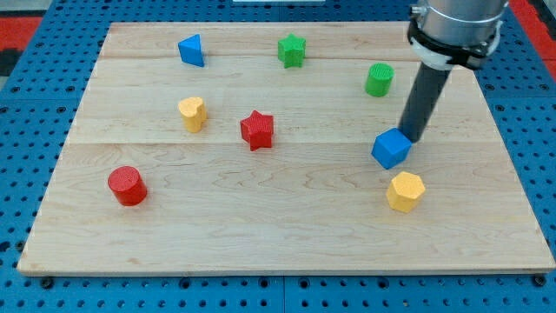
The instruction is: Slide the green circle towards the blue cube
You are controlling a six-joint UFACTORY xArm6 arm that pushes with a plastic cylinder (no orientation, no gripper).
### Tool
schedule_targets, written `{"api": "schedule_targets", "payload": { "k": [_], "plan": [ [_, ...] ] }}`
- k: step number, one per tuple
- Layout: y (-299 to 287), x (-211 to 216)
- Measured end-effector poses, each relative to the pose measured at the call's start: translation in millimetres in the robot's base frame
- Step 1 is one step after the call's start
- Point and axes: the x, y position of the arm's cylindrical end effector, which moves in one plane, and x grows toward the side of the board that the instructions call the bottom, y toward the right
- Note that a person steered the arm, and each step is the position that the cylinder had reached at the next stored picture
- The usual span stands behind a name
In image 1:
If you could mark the wooden board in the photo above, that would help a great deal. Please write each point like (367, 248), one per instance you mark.
(315, 203)

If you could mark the red star block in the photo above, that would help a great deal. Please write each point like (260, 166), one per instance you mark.
(258, 130)

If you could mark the blue cube block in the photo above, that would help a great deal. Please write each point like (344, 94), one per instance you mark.
(390, 148)

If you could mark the green star block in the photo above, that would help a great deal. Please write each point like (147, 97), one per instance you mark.
(291, 51)

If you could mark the red cylinder block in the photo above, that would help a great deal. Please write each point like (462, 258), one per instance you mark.
(127, 185)

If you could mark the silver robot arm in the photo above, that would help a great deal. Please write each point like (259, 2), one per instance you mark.
(446, 33)

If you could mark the blue triangle block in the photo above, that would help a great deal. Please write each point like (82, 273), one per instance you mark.
(190, 50)

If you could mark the green cylinder block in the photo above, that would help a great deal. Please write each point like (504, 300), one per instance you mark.
(379, 78)

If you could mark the yellow hexagon block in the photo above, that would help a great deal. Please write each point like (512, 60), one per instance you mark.
(405, 192)

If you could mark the yellow heart block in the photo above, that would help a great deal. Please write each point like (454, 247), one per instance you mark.
(193, 113)

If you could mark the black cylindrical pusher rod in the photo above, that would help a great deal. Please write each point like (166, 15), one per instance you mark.
(423, 97)

